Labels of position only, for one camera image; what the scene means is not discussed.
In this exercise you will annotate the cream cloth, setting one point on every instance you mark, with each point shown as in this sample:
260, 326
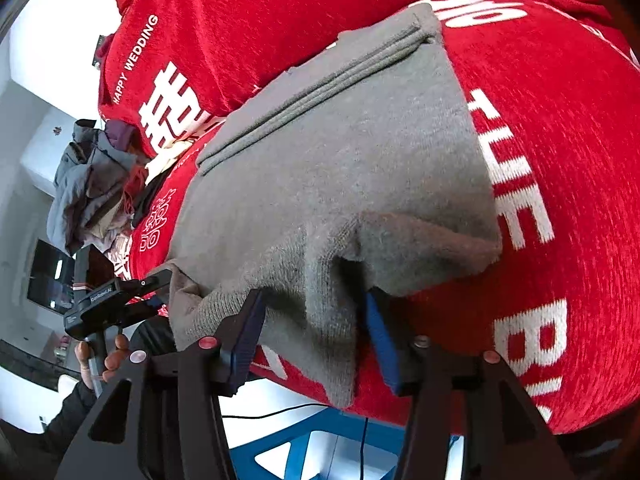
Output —
165, 160

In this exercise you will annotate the person's dark jacket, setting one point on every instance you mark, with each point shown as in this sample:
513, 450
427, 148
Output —
152, 335

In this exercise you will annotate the grey knit sweater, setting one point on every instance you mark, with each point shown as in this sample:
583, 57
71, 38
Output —
325, 185

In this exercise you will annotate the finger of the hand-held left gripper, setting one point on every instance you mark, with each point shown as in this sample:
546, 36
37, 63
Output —
146, 307
156, 281

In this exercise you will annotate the dark monitor screen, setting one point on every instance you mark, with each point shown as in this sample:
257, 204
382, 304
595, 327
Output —
45, 275

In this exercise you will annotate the blue plastic stool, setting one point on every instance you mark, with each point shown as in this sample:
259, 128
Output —
300, 447

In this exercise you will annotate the person's left hand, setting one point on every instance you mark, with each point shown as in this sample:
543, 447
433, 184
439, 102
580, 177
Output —
117, 355

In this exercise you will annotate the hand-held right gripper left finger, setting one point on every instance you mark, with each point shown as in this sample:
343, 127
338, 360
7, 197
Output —
247, 340

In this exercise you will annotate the red printed blanket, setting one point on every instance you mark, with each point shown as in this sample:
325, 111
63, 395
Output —
550, 160

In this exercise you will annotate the pile of grey clothes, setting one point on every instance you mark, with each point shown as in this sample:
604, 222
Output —
90, 185

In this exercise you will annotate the person's left forearm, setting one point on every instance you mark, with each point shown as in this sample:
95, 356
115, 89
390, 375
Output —
70, 407

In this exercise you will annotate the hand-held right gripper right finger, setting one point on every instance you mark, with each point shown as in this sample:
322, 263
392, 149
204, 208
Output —
382, 340

